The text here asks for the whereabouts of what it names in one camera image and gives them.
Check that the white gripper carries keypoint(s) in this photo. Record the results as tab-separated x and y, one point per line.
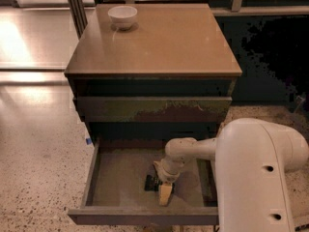
168	176

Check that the black rxbar chocolate bar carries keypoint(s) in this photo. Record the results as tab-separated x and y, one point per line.
152	183

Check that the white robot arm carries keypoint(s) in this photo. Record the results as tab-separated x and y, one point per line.
251	157

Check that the closed upper drawer front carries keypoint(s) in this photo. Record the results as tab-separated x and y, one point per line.
152	109

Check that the brown drawer cabinet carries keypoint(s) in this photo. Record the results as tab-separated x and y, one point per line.
173	50

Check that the blue tape piece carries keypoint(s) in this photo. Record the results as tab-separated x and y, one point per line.
88	141

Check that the white ceramic bowl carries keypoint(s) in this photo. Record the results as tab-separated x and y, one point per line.
123	17

